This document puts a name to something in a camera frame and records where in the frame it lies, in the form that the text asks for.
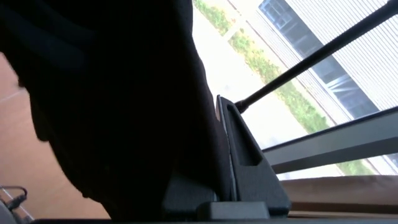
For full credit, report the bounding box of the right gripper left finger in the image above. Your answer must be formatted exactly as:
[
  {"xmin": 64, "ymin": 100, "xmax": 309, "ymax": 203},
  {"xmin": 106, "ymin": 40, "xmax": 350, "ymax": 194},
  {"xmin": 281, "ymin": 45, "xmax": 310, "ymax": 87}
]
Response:
[{"xmin": 160, "ymin": 173, "xmax": 219, "ymax": 220}]

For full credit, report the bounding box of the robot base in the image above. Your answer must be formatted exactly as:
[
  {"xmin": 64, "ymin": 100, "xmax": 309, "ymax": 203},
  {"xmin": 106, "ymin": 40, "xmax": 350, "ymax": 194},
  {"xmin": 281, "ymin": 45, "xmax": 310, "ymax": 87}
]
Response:
[{"xmin": 0, "ymin": 185, "xmax": 34, "ymax": 224}]

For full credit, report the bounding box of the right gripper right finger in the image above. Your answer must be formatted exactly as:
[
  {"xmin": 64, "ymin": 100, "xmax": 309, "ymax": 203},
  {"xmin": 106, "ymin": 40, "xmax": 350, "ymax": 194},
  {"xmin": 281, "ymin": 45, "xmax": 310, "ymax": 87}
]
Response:
[{"xmin": 216, "ymin": 95, "xmax": 292, "ymax": 220}]

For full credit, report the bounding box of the window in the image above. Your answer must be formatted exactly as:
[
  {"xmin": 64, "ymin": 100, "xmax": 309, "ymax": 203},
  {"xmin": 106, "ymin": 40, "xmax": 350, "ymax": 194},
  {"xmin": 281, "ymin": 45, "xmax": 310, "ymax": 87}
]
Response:
[{"xmin": 191, "ymin": 0, "xmax": 398, "ymax": 182}]

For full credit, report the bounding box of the black garment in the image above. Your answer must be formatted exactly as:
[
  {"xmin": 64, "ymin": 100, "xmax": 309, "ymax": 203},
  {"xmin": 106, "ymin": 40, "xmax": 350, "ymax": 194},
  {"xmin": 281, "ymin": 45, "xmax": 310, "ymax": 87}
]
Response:
[{"xmin": 0, "ymin": 0, "xmax": 233, "ymax": 222}]

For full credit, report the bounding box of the brown curtain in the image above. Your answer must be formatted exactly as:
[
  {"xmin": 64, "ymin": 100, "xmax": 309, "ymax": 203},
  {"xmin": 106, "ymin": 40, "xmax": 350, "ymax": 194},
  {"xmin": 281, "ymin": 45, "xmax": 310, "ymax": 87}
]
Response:
[{"xmin": 279, "ymin": 174, "xmax": 398, "ymax": 218}]

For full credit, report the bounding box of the black clothes rack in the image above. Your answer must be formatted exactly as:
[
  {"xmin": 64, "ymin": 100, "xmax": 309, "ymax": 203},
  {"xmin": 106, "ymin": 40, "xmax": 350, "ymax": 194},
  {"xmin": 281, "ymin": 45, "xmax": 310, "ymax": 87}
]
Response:
[{"xmin": 234, "ymin": 0, "xmax": 398, "ymax": 114}]

